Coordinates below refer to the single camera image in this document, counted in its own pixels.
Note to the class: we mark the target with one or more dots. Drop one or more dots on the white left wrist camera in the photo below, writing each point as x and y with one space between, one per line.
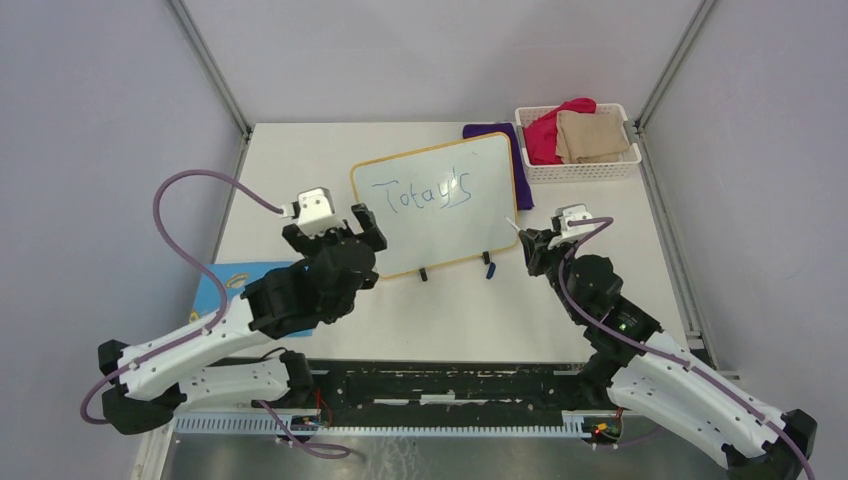
313 212

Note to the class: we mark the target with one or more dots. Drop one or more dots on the white slotted cable duct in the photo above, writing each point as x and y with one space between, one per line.
264 424

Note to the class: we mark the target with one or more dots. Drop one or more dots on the beige folded cloth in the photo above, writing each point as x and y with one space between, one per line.
590 138

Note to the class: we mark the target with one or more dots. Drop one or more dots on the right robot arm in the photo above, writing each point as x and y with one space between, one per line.
638 366

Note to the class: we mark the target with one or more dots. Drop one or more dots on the white plastic basket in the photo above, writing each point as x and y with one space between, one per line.
628 161

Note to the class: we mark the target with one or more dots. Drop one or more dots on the yellow framed whiteboard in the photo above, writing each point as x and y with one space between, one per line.
440 204

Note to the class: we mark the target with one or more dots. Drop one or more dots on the blue capped marker pen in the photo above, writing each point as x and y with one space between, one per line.
512 224

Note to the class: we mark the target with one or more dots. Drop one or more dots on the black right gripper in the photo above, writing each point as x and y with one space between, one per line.
535 249

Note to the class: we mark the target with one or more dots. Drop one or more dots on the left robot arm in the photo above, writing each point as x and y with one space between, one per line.
151 382

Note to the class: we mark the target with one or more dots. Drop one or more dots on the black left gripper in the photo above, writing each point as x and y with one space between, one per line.
311 246

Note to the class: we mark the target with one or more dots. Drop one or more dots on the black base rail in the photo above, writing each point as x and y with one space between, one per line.
389 394

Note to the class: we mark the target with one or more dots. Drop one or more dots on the red cloth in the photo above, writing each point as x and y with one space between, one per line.
541 135

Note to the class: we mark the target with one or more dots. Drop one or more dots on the purple folded towel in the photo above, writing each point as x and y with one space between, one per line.
523 193

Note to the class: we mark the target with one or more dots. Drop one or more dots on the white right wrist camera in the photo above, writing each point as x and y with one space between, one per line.
570 224

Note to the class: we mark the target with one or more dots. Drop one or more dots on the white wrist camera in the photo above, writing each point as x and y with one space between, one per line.
570 224
313 212

